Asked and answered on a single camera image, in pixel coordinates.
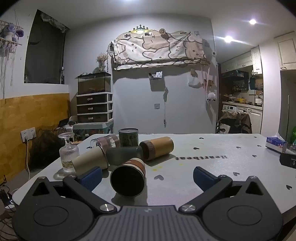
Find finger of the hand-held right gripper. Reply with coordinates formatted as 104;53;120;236
279;151;296;169

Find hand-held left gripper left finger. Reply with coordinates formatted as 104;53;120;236
30;166;117;215

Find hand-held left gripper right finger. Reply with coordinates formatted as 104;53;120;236
179;166;267;214

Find brown banded dark cup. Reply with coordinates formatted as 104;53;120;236
109;158;147;198

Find beige cup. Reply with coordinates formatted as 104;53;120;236
71;148;109;176

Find ribbed stemmed glass cup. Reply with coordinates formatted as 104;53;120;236
58;133;80;173

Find glass cup with brown sleeve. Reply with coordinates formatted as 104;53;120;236
90;134;121;151

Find dark grey cup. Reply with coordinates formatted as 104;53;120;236
106;146;144;166

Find camouflage green cup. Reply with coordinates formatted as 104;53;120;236
118;128;139;148

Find tan cup with brown band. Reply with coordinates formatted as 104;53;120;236
139;136;174;162

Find tissue box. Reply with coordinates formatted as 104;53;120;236
265;133;288;153

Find dark net bag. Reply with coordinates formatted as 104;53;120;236
30;126;61;169

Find chair with draped clothes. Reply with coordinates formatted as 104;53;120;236
217;110;252;134

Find white drawer unit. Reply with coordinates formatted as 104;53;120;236
76;92;114;124

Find washing machine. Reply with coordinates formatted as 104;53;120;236
222;104;238;113

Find white tall cabinet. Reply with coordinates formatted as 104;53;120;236
274;31;296;139

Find glass fish tank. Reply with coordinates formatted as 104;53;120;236
77;72;112;95

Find white upper kitchen cabinets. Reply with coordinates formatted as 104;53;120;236
220;45;263;75

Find vase with dried flowers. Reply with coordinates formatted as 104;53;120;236
96;53;109;72

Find dark window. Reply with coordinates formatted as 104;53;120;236
24;9;70;85

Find printed blanket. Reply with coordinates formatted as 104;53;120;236
111;30;207;70

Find purple plush toy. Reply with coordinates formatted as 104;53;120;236
1;23;25;42

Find white power cable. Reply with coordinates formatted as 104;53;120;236
25;139;31;175

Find white wall socket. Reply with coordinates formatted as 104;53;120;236
21;127;36;142

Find macrame wall hanger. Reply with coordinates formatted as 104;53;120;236
0;20;24;93

